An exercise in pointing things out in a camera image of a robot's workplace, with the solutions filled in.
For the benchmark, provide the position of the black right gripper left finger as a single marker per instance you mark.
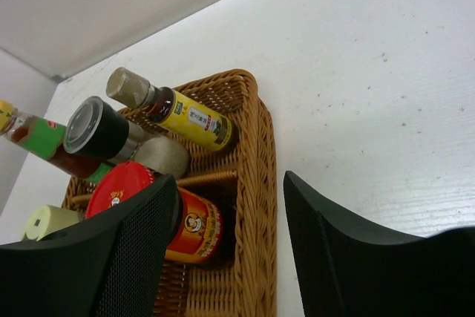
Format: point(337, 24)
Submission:
point(107, 265)

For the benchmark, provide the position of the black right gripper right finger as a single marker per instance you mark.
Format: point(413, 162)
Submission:
point(348, 265)

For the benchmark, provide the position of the yellow lid spice shaker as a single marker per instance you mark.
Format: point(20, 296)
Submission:
point(48, 219)

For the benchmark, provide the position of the red lid chili sauce jar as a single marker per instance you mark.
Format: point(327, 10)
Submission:
point(198, 227)

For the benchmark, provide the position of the black top salt grinder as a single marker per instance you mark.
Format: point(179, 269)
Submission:
point(96, 130)

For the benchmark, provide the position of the yellow cap green label bottle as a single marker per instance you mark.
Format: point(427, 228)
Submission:
point(44, 139)

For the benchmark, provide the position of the small yellow label dark bottle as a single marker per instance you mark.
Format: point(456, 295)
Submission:
point(173, 111)

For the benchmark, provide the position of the brown wicker divided basket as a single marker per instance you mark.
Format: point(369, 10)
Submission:
point(246, 178)

